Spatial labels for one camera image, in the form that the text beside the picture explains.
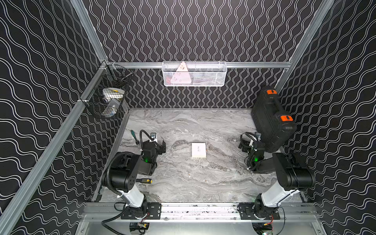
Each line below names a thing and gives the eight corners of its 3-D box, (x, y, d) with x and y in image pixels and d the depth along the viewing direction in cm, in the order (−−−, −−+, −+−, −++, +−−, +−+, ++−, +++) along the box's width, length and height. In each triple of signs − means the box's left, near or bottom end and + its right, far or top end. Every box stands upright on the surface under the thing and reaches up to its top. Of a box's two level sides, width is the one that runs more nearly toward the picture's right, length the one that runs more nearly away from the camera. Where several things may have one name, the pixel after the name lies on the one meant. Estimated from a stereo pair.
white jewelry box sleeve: (191, 158, 96) (191, 155, 93) (191, 146, 101) (191, 143, 98) (205, 158, 96) (206, 155, 93) (204, 146, 101) (205, 143, 98)
